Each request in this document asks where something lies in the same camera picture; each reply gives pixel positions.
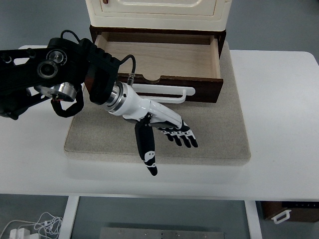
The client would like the brown wooden drawer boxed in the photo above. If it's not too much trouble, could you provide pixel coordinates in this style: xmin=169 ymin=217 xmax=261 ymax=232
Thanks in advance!
xmin=92 ymin=32 xmax=223 ymax=103

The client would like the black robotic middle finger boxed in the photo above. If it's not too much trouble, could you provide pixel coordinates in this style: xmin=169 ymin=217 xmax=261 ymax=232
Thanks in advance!
xmin=178 ymin=131 xmax=191 ymax=148

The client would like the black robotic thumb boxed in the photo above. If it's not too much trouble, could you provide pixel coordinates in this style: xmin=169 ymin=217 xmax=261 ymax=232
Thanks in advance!
xmin=135 ymin=122 xmax=158 ymax=176

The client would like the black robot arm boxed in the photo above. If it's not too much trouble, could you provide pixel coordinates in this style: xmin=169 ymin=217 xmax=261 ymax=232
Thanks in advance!
xmin=0 ymin=37 xmax=197 ymax=175

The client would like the white table leg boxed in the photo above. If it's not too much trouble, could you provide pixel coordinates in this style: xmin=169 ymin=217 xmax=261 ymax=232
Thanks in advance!
xmin=244 ymin=200 xmax=262 ymax=239
xmin=58 ymin=196 xmax=80 ymax=239

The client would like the white cable on floor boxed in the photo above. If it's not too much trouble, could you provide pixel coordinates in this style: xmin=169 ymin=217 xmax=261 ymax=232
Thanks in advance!
xmin=0 ymin=212 xmax=64 ymax=239

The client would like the brown drawer on floor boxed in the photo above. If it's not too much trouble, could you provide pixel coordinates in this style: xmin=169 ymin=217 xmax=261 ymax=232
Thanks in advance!
xmin=261 ymin=201 xmax=319 ymax=223

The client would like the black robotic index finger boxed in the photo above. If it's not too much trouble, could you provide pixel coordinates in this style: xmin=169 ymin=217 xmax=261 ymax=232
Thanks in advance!
xmin=184 ymin=129 xmax=198 ymax=147

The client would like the beige fabric platform pad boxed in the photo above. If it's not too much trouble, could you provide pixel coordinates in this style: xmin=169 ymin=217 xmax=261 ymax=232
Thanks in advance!
xmin=64 ymin=45 xmax=250 ymax=166

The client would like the white right table leg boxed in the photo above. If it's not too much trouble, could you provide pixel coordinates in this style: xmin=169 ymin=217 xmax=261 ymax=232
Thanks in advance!
xmin=244 ymin=200 xmax=262 ymax=239

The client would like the white power adapter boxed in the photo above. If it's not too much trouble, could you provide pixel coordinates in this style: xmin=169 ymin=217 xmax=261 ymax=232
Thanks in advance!
xmin=9 ymin=228 xmax=30 ymax=239

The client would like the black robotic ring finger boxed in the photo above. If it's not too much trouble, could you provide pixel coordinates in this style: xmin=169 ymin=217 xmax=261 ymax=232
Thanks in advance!
xmin=172 ymin=133 xmax=182 ymax=146

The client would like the black robotic little finger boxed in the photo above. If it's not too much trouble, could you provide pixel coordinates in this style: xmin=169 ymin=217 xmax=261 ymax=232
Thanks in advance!
xmin=166 ymin=134 xmax=174 ymax=141

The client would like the cream upper cabinet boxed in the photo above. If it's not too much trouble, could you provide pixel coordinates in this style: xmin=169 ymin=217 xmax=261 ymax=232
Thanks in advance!
xmin=86 ymin=0 xmax=232 ymax=31

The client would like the white left table leg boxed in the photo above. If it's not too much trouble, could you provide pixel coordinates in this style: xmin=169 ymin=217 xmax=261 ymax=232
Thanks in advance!
xmin=58 ymin=196 xmax=80 ymax=239

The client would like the white handle of floor drawer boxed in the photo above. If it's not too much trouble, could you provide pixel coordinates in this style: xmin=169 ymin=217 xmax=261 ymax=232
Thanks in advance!
xmin=271 ymin=210 xmax=291 ymax=225

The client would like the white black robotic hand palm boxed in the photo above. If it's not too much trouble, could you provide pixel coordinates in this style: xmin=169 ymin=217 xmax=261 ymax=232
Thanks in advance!
xmin=104 ymin=82 xmax=183 ymax=129

